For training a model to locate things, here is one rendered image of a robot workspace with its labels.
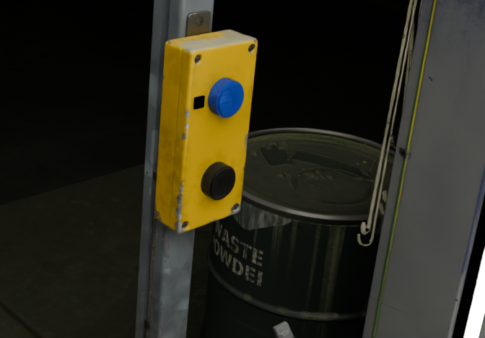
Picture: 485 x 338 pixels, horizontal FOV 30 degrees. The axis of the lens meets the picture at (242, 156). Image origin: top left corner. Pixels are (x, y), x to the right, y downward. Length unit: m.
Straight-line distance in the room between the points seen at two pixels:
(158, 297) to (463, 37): 0.63
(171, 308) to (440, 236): 0.50
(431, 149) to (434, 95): 0.09
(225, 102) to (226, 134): 0.07
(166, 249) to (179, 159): 0.18
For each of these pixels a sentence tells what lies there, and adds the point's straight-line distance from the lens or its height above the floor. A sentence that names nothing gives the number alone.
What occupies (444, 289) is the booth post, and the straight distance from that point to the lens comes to 1.64.
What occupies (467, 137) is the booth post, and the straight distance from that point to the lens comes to 1.52.
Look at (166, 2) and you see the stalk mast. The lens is 1.20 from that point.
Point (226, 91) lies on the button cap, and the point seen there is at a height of 1.50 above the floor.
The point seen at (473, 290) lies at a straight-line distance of 1.62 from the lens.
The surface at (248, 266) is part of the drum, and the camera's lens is 2.36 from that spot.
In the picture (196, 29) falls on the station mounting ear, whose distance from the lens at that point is 1.19.
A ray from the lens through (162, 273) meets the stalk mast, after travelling 1.33.
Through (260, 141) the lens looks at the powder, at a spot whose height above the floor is 0.86.
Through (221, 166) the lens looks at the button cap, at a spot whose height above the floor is 1.39.
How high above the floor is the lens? 1.89
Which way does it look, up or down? 24 degrees down
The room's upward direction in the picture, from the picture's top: 6 degrees clockwise
